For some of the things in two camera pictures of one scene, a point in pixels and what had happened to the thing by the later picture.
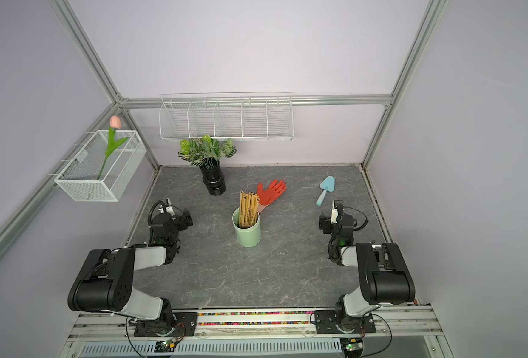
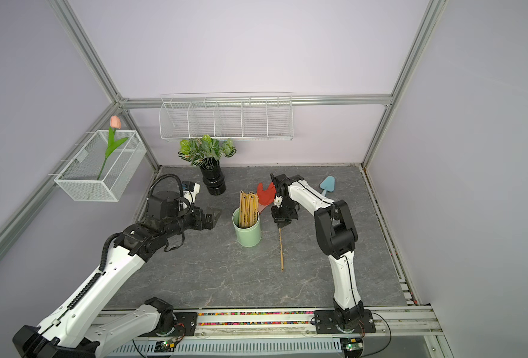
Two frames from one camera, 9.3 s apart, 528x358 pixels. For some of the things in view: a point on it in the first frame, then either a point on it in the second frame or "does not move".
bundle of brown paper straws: x=248 y=209 does not move
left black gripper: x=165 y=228 → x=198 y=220
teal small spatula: x=327 y=184 does not move
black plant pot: x=212 y=177 does not move
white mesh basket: x=102 y=165 does not move
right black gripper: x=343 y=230 → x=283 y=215
